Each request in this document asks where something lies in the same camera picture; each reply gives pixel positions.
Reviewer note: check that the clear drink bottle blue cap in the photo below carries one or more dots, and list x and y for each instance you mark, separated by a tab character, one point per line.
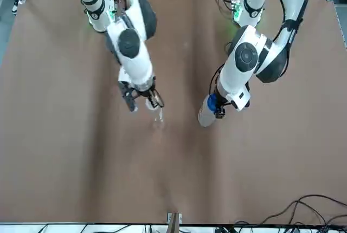
206	116

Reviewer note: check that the aluminium camera post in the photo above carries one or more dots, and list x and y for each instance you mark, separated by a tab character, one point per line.
174	223

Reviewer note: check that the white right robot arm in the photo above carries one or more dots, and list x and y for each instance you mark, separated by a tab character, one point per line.
135	65

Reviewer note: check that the clear condiment bottle white cap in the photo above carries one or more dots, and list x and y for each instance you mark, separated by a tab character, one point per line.
149	105

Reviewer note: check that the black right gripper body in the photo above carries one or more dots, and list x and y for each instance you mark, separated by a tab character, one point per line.
141	94

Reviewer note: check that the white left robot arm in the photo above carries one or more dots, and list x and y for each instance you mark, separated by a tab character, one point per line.
233	78

